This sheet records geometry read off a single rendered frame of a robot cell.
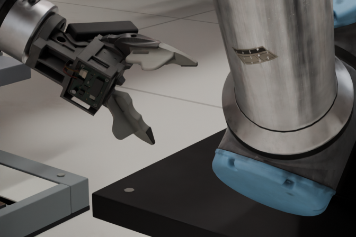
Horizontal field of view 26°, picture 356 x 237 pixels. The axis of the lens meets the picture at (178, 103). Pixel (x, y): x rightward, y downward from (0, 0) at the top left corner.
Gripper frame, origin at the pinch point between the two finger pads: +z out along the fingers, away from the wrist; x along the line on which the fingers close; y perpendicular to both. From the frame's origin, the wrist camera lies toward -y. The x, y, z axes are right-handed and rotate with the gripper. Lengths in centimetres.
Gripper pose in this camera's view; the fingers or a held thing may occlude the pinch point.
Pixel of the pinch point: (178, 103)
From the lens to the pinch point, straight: 104.5
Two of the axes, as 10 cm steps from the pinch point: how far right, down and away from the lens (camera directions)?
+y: -3.2, 4.8, -8.2
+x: 3.9, -7.2, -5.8
